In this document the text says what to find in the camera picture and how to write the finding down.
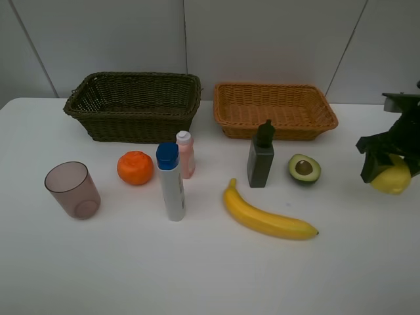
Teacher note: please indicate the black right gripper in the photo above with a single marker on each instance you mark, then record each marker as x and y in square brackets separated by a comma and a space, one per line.
[401, 139]

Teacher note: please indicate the yellow lemon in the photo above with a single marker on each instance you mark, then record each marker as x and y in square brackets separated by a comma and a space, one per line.
[395, 179]

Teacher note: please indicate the halved avocado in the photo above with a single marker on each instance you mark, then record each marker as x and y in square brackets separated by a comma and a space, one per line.
[304, 169]

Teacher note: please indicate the yellow banana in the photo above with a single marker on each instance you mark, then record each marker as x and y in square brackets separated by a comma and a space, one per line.
[264, 222]

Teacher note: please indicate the dark green pump bottle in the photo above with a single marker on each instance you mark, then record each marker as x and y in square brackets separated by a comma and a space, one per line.
[261, 155]

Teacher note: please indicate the translucent pink plastic cup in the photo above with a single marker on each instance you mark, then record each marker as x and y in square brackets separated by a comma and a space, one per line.
[71, 185]

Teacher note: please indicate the orange wicker basket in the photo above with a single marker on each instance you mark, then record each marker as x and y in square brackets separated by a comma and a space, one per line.
[297, 112]

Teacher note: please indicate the pink bottle white cap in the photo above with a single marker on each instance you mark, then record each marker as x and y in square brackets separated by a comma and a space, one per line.
[185, 144]

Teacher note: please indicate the white tube blue cap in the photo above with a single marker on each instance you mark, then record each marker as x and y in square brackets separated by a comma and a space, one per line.
[168, 165]

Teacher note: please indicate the orange mandarin fruit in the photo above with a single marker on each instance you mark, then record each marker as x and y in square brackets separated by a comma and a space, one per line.
[135, 168]

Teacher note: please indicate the dark green wicker basket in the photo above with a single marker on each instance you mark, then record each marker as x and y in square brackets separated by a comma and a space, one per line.
[135, 107]

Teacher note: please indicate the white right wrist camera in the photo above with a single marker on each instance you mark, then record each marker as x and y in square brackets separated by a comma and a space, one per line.
[400, 102]

